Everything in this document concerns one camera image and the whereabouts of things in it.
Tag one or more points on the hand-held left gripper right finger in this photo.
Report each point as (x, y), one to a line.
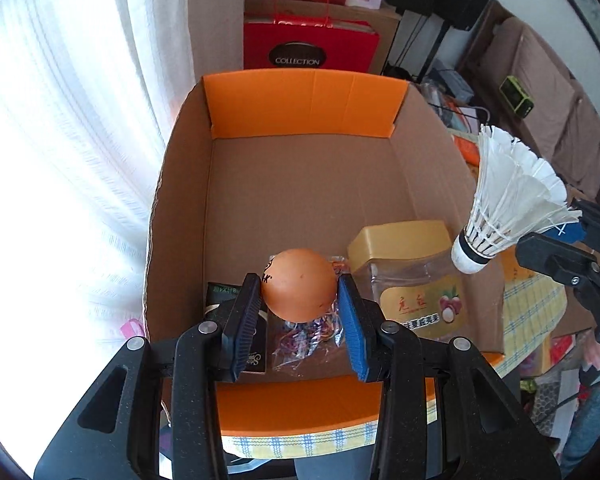
(352, 325)

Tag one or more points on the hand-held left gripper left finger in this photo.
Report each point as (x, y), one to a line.
(245, 325)

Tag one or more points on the black tissue pack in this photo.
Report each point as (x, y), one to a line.
(220, 294)

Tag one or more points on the clear bag of rubber bands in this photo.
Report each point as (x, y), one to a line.
(300, 342)

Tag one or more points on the orange ping-pong ball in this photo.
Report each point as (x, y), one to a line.
(300, 285)

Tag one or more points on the clear jar yellow lid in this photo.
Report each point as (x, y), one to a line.
(405, 260)

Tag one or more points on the white feather shuttlecock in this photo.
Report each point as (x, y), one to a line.
(510, 185)

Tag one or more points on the orange cream tube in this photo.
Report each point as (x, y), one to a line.
(467, 149)

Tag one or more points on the orange cardboard box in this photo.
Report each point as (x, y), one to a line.
(290, 185)

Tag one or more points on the brown sofa cushion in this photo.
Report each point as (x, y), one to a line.
(582, 145)
(535, 85)

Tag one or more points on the pink plastic item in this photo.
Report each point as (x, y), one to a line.
(132, 329)

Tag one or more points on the green alarm clock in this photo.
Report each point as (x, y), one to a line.
(517, 95)

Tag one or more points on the grey patterned bag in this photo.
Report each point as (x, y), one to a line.
(555, 410)

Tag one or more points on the person's leg in jeans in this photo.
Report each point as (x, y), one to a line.
(592, 425)

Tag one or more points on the white blue box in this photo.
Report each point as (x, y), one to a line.
(452, 87)

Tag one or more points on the brown sofa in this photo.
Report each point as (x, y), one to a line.
(480, 40)

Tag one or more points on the black speaker stand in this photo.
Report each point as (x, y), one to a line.
(405, 45)
(432, 55)

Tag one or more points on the white sheer curtain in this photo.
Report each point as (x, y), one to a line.
(80, 110)

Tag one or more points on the red collection gift bag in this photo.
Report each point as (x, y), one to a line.
(310, 40)

